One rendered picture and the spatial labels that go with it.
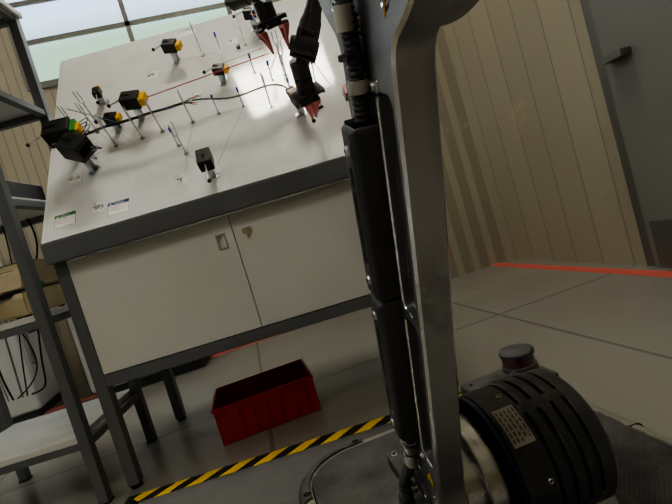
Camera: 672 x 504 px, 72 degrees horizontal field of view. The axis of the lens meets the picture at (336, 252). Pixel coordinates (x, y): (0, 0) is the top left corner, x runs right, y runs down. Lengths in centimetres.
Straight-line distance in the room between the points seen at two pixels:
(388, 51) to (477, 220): 351
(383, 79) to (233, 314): 136
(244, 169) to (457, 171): 241
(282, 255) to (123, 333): 59
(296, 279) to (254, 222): 24
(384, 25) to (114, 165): 160
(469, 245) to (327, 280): 230
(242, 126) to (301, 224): 43
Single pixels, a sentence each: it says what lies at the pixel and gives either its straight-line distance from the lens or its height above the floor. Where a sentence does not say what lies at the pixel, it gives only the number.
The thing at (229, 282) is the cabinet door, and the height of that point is 58.
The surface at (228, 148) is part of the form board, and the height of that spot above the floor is 102.
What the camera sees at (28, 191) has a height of 110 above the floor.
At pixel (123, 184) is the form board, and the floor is 100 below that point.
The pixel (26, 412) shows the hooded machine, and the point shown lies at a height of 7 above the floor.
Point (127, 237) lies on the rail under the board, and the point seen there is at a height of 81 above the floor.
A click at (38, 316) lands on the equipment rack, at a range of 177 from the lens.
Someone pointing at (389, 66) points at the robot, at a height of 75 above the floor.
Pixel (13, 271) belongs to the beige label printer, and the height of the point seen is 82.
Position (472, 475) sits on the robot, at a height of 36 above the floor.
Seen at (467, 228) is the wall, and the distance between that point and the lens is 375.
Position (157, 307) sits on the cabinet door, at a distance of 167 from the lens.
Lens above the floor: 67
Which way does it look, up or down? 4 degrees down
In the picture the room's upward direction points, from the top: 17 degrees counter-clockwise
